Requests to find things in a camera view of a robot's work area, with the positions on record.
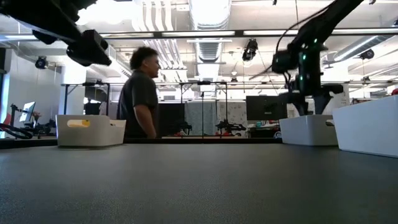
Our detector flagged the white plastic basket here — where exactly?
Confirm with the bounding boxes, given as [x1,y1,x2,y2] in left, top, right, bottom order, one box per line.
[331,94,398,159]

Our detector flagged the white pillar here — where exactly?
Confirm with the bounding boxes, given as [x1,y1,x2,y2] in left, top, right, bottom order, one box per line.
[60,66,87,116]

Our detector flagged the silver ventilation duct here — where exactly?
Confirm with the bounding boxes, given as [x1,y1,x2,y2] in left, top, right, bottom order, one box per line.
[194,42,225,94]

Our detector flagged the grey curtain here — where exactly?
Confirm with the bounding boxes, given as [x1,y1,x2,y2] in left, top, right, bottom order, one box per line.
[185,101,218,137]

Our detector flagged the long ceiling light fixture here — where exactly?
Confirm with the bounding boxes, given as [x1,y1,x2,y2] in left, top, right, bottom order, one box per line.
[186,38,233,45]

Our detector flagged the thick black cable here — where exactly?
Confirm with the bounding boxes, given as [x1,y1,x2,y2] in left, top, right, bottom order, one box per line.
[0,123,34,140]

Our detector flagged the person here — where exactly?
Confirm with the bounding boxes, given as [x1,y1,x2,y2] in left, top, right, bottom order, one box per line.
[116,46,162,139]

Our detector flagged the black panel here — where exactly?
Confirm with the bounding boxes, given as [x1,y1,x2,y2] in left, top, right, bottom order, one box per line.
[157,103,187,138]

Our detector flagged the pink flower bouquet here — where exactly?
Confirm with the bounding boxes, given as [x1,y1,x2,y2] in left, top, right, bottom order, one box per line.
[32,110,44,126]

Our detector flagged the black background frame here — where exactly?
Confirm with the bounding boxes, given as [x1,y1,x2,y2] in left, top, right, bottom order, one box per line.
[63,80,229,139]

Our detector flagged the grey flexible duct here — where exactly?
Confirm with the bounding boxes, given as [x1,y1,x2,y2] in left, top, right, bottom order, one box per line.
[333,34,393,62]

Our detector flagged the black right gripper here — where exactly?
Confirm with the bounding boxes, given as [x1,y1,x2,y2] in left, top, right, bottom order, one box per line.
[279,81,345,116]

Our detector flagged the small lit computer monitor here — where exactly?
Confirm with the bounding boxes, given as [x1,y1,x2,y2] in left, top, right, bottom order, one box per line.
[19,101,37,123]

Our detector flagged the cream plastic basket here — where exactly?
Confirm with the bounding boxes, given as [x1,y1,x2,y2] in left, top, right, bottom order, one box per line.
[55,114,127,147]

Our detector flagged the black monitor stand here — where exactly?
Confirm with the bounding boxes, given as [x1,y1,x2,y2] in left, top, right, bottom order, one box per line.
[8,103,20,135]

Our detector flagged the black table mat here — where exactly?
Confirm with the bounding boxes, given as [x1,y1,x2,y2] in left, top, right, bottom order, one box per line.
[0,142,398,224]

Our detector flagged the hanging black cable reel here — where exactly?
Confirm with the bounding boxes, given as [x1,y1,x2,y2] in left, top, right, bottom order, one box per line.
[359,49,376,60]
[34,55,50,70]
[242,38,259,62]

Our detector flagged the black monitor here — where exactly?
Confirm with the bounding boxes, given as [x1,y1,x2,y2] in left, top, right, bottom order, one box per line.
[246,95,288,121]

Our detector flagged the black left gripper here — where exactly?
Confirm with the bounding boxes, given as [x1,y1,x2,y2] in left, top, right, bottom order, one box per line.
[32,21,113,67]

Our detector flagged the light grey plastic basket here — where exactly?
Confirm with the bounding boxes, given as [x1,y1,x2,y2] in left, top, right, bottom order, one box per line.
[279,114,340,147]

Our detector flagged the patterned white sheet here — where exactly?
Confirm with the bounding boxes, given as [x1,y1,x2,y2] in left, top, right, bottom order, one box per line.
[216,100,248,137]

